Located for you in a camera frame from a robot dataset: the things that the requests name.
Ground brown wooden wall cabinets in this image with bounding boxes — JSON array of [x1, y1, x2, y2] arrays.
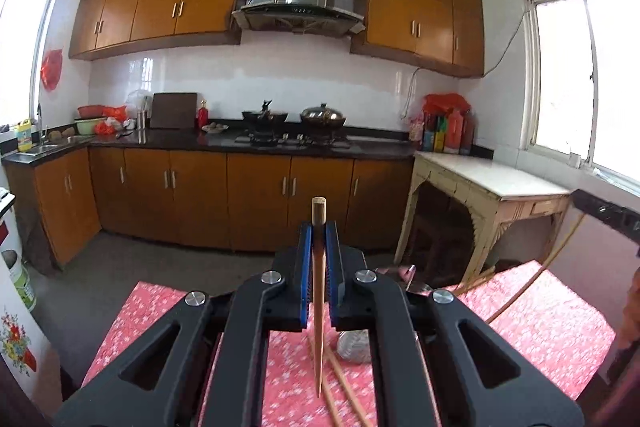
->
[[68, 0, 486, 79]]

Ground yellow dish soap bottle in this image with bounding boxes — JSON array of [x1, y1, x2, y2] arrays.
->
[[17, 118, 35, 152]]

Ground tall dark red bottle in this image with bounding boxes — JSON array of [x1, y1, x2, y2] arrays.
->
[[460, 109, 476, 156]]

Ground black wall cable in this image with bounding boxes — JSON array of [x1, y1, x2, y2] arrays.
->
[[482, 9, 528, 75]]

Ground dark wooden cutting board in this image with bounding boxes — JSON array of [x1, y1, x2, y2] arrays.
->
[[150, 92, 198, 130]]

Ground sliding glass window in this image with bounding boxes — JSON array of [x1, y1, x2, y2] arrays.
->
[[0, 0, 61, 130], [522, 0, 640, 198]]

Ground red floral tablecloth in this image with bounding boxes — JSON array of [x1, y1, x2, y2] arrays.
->
[[82, 259, 617, 427]]

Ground blue and yellow box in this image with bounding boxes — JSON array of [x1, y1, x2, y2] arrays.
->
[[424, 114, 447, 152]]

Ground steel sink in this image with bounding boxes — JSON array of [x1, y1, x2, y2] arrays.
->
[[20, 142, 76, 156]]

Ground brown wooden base cabinets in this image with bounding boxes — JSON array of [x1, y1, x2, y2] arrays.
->
[[5, 146, 417, 268]]

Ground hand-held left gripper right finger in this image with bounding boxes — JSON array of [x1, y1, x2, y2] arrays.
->
[[324, 221, 586, 427]]

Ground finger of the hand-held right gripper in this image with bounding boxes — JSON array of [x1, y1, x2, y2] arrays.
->
[[570, 188, 640, 258]]

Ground white flower-decal panel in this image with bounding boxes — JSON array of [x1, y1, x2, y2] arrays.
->
[[0, 187, 56, 388]]

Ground tall red plastic bottle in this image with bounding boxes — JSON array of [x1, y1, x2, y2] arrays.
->
[[446, 107, 466, 154]]

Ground black kitchen countertop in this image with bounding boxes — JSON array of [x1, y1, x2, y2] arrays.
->
[[2, 124, 496, 168]]

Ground person's right hand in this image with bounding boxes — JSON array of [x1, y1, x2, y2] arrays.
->
[[622, 267, 640, 350]]

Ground wok with metal lid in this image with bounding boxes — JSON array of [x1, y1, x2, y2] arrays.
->
[[300, 103, 347, 130]]

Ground black wok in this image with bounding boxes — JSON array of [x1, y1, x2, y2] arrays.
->
[[242, 99, 290, 135]]

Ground wooden chopstick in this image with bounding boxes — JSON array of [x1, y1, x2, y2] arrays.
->
[[447, 274, 495, 297], [452, 268, 496, 294], [486, 213, 587, 324], [309, 339, 346, 427], [325, 349, 375, 427], [310, 197, 329, 400]]

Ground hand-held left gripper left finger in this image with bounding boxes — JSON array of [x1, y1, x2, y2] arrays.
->
[[52, 221, 313, 427]]

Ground green plastic basin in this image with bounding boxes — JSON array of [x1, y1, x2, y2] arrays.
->
[[75, 118, 108, 136]]

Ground steel wire chopstick holder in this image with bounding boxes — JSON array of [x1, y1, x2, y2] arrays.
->
[[336, 263, 435, 365]]

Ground black gas stove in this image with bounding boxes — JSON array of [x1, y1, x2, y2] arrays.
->
[[235, 133, 351, 148]]

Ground cream wooden side table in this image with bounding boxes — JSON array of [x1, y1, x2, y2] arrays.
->
[[395, 151, 573, 278]]

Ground red plastic bag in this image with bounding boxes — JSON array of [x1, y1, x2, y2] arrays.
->
[[41, 49, 63, 91], [95, 106, 128, 136], [424, 93, 472, 115]]

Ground white plastic bag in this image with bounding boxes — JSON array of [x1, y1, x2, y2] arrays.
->
[[125, 89, 152, 112]]

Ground white wall cable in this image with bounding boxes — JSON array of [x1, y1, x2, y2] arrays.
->
[[400, 68, 422, 118]]

